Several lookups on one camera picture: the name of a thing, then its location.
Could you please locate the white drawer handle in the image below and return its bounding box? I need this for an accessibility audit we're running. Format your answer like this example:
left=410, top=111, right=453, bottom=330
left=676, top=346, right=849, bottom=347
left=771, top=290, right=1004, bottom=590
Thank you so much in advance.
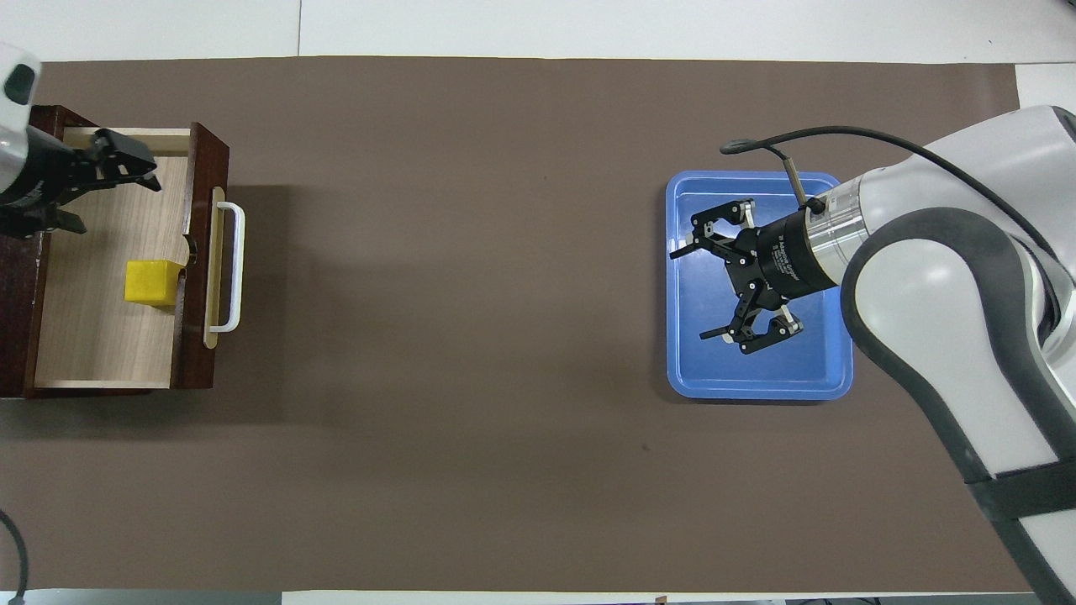
left=206, top=202, right=246, bottom=333

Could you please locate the dark wooden drawer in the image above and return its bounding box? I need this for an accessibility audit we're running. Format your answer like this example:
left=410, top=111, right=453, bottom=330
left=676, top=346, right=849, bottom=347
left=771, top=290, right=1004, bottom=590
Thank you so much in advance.
left=32, top=122, right=246, bottom=392

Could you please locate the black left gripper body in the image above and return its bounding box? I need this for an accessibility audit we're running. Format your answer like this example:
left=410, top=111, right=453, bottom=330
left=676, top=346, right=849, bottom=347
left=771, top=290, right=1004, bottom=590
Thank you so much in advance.
left=0, top=126, right=95, bottom=240

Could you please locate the brown table mat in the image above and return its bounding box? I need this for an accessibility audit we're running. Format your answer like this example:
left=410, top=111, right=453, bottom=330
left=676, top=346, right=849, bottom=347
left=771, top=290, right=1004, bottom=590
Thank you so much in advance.
left=3, top=56, right=1073, bottom=592

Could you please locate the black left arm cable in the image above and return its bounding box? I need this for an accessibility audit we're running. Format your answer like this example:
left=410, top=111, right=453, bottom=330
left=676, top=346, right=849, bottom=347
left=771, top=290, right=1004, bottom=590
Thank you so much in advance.
left=0, top=508, right=30, bottom=605

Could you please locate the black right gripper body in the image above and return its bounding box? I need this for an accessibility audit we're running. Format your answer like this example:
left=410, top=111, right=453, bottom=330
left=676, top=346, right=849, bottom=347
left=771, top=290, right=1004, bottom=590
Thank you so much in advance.
left=727, top=208, right=841, bottom=303

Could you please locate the blue plastic tray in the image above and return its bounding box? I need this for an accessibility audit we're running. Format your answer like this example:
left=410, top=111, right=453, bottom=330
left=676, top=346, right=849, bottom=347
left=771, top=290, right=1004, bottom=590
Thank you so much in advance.
left=666, top=171, right=854, bottom=401

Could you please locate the yellow cube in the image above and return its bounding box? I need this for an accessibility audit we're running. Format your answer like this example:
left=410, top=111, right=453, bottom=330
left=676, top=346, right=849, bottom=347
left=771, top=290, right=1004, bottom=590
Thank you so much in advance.
left=125, top=259, right=187, bottom=310

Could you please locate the dark wooden cabinet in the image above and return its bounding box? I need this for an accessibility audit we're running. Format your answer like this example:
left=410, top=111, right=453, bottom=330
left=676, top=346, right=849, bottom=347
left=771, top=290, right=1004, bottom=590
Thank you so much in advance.
left=0, top=105, right=182, bottom=399

